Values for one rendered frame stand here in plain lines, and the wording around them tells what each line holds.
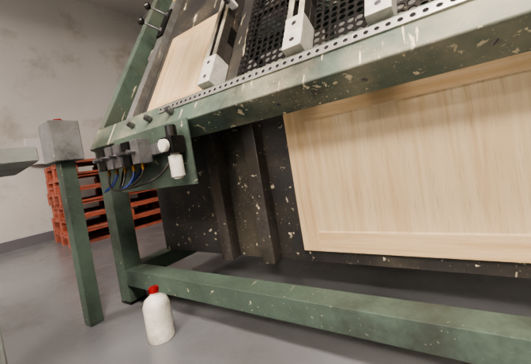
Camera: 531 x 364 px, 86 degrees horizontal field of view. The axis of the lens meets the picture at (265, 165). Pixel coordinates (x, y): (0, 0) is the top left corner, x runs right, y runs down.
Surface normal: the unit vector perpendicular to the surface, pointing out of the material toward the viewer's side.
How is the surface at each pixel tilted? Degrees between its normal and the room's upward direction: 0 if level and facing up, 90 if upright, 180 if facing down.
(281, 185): 90
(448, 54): 150
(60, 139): 90
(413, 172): 90
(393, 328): 90
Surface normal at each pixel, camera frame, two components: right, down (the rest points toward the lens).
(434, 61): -0.14, 0.91
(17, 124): 0.73, -0.10
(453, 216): -0.55, 0.11
